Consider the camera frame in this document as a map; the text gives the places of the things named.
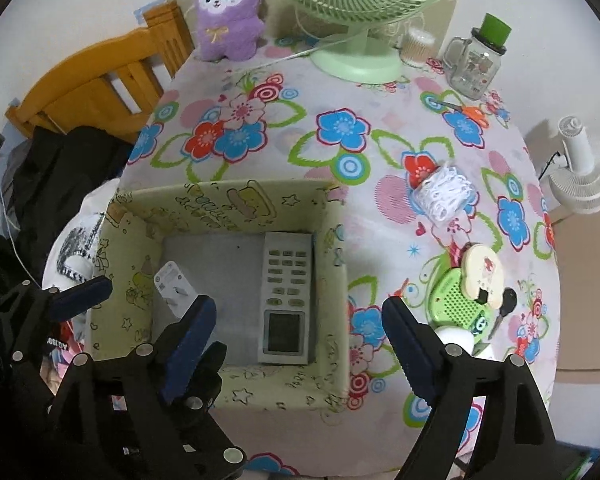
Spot orange handled scissors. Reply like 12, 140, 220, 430
437, 100, 491, 128

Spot floral tablecloth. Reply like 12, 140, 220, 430
117, 42, 563, 478

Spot green frog speaker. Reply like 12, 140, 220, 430
426, 266, 493, 346

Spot yellow cartoon fabric storage box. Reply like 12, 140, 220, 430
82, 178, 351, 413

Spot cotton swab container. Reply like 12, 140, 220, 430
399, 27, 437, 67

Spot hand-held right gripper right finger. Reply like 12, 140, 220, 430
382, 296, 557, 480

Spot glass mug jar green lid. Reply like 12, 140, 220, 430
442, 12, 508, 101

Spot black fan cable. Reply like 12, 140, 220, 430
537, 152, 566, 181

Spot roll of tape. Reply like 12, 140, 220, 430
460, 242, 506, 308

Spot grey remote control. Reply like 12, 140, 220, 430
257, 232, 313, 366

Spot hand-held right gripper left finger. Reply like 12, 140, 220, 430
47, 296, 217, 480

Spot white floor fan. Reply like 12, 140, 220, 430
545, 116, 600, 216

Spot white charger plug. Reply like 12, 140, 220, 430
152, 260, 201, 321

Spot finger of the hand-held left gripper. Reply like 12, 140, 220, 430
0, 276, 114, 411
177, 342, 246, 480

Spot black jacket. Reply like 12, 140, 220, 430
0, 125, 136, 286

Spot wooden chair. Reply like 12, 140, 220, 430
5, 0, 196, 148

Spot white tower print cloth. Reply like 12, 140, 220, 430
42, 212, 108, 291

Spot purple plush toy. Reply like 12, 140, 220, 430
195, 0, 267, 62

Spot black key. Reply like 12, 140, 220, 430
490, 287, 518, 336

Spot small white plastic object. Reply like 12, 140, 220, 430
435, 325, 476, 356

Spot white fan cable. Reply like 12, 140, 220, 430
250, 35, 351, 68

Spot green desk fan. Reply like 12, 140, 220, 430
257, 0, 441, 82

